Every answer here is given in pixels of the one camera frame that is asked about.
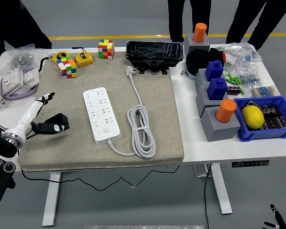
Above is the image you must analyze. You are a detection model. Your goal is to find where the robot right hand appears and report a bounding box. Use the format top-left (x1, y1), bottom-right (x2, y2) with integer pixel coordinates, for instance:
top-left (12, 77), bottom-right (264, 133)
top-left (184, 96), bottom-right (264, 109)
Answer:
top-left (263, 204), bottom-right (286, 229)

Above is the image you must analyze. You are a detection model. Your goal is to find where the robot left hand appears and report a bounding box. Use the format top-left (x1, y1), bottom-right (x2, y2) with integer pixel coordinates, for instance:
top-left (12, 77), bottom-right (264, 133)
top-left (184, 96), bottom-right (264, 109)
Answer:
top-left (3, 92), bottom-right (71, 144)

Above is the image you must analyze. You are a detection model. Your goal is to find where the black plug adapter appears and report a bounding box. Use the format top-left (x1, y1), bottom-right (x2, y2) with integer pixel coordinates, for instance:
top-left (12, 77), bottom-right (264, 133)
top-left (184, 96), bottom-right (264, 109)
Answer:
top-left (45, 114), bottom-right (69, 126)

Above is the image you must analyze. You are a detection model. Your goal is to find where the white power strip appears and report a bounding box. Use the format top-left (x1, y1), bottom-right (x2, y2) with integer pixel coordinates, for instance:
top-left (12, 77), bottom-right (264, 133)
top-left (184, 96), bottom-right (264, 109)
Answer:
top-left (82, 87), bottom-right (122, 146)

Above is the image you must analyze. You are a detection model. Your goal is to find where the purple tray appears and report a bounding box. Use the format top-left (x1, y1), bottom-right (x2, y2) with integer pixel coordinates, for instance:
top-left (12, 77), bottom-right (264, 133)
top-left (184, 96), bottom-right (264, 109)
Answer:
top-left (0, 67), bottom-right (40, 100)

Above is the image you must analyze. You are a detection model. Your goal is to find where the white socket box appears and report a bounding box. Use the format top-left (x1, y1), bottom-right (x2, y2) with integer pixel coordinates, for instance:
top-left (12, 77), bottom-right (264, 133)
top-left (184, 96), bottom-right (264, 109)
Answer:
top-left (22, 68), bottom-right (41, 87)
top-left (1, 68), bottom-right (23, 95)

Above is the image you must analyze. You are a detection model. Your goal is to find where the clear bag of metal nuts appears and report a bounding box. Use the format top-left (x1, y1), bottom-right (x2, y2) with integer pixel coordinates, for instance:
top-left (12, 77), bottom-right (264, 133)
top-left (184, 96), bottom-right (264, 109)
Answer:
top-left (1, 43), bottom-right (50, 74)

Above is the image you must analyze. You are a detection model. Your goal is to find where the black table control panel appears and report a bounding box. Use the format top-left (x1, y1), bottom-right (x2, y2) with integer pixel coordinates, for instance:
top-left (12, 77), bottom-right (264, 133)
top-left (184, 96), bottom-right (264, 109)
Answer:
top-left (231, 159), bottom-right (270, 168)

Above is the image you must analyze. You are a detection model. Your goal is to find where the white table leg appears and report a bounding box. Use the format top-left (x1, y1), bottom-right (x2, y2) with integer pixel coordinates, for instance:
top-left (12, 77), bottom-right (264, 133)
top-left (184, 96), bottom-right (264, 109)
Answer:
top-left (41, 171), bottom-right (61, 227)
top-left (209, 163), bottom-right (233, 215)

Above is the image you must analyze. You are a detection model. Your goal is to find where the colourful puzzle cube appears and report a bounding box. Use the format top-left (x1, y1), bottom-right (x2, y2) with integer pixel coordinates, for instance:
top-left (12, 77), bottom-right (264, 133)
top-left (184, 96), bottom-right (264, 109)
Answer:
top-left (56, 56), bottom-right (78, 80)
top-left (97, 39), bottom-right (115, 60)

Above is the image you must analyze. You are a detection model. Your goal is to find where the round yellow tape measure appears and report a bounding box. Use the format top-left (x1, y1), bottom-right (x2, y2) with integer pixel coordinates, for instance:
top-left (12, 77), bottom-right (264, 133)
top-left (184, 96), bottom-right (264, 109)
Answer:
top-left (39, 51), bottom-right (71, 73)

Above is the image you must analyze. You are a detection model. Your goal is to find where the square yellow tape measure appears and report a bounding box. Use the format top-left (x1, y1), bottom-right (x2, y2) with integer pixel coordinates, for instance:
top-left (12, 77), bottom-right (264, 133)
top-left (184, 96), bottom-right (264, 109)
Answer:
top-left (71, 46), bottom-right (94, 68)

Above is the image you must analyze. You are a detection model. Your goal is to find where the blue plastic bin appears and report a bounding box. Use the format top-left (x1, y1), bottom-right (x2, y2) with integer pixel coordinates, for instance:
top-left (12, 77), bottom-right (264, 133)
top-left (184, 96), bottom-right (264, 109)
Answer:
top-left (233, 95), bottom-right (286, 143)

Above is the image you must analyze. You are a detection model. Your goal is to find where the grey under-table box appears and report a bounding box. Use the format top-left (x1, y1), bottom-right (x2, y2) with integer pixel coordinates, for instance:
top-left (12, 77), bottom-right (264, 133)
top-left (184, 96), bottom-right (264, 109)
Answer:
top-left (193, 164), bottom-right (212, 178)

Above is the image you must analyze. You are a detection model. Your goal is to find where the dark brown capacitor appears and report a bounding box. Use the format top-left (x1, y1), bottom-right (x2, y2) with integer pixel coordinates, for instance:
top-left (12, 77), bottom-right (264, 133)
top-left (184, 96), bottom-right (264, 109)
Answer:
top-left (262, 104), bottom-right (282, 117)
top-left (264, 115), bottom-right (286, 131)

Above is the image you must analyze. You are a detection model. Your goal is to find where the yellow lemon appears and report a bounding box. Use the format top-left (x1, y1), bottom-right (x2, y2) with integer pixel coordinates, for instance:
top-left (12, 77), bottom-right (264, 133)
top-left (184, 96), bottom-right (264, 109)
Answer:
top-left (242, 105), bottom-right (265, 131)

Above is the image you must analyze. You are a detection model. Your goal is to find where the grey square block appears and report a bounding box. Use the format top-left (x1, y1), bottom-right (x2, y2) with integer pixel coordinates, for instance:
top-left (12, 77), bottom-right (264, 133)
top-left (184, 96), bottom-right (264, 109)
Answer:
top-left (184, 33), bottom-right (211, 55)
top-left (200, 106), bottom-right (241, 143)
top-left (195, 84), bottom-right (229, 118)
top-left (194, 68), bottom-right (226, 88)

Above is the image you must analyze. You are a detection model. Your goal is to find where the orange cylinder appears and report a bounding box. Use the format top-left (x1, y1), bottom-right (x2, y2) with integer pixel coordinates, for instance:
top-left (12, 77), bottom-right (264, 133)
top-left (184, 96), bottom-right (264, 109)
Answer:
top-left (215, 99), bottom-right (237, 124)
top-left (193, 22), bottom-right (207, 43)

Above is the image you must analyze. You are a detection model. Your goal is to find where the clear bag of tan resistors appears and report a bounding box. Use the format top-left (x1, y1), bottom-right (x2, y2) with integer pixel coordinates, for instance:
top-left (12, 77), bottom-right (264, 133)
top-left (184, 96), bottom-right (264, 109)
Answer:
top-left (251, 85), bottom-right (281, 98)

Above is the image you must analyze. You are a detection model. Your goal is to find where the dark printed capacitor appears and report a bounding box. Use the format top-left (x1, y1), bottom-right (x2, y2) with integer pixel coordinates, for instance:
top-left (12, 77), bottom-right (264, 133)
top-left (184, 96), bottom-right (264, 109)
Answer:
top-left (226, 86), bottom-right (241, 95)

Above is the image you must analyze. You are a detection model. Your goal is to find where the grey-brown mat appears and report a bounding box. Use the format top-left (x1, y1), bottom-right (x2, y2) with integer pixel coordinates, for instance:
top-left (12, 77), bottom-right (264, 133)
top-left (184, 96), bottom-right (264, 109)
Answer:
top-left (18, 51), bottom-right (184, 172)

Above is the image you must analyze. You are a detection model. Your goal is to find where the blue block with knob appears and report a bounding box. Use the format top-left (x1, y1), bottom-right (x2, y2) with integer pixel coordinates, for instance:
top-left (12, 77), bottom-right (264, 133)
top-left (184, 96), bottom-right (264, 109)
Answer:
top-left (204, 60), bottom-right (224, 82)
top-left (206, 78), bottom-right (228, 101)

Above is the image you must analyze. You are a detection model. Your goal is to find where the clear bag of blue resistors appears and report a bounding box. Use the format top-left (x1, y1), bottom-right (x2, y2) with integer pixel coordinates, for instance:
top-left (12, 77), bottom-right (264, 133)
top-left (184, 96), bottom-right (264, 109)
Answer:
top-left (238, 64), bottom-right (262, 86)

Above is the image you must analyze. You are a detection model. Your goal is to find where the black film-wrapped device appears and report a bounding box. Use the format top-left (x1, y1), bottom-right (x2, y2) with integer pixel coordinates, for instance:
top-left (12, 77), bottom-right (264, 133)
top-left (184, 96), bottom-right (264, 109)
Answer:
top-left (125, 41), bottom-right (184, 75)

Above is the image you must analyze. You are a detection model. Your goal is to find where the red white labelled item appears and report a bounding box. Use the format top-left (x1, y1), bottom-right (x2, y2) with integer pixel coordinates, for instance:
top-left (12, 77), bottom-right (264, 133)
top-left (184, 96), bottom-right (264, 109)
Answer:
top-left (222, 52), bottom-right (238, 65)

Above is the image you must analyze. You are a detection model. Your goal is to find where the white blue round dish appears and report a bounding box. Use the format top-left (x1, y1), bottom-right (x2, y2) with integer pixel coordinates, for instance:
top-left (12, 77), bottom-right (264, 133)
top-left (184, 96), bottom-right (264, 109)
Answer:
top-left (185, 59), bottom-right (199, 81)

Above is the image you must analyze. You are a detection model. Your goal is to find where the large clear bag of resistors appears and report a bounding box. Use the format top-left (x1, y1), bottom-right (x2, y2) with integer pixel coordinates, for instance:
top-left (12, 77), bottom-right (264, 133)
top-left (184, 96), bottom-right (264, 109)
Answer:
top-left (223, 42), bottom-right (263, 66)

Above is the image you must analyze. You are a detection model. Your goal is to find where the black cloth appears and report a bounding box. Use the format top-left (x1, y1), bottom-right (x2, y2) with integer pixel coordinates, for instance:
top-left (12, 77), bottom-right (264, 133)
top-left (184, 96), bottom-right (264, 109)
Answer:
top-left (185, 47), bottom-right (226, 74)

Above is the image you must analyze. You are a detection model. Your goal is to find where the black hanging cable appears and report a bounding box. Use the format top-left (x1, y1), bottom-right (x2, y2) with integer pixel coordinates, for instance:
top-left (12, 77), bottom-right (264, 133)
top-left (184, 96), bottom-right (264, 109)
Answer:
top-left (203, 164), bottom-right (212, 229)

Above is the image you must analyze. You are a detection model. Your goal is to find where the thin black plug cord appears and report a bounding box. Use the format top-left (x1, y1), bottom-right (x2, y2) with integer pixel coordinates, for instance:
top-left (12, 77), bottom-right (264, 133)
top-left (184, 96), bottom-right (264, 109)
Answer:
top-left (20, 130), bottom-right (181, 191)

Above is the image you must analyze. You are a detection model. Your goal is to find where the white cord with plug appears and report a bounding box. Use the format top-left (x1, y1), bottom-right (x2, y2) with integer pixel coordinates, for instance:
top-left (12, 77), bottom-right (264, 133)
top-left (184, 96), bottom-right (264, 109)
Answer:
top-left (108, 65), bottom-right (157, 158)

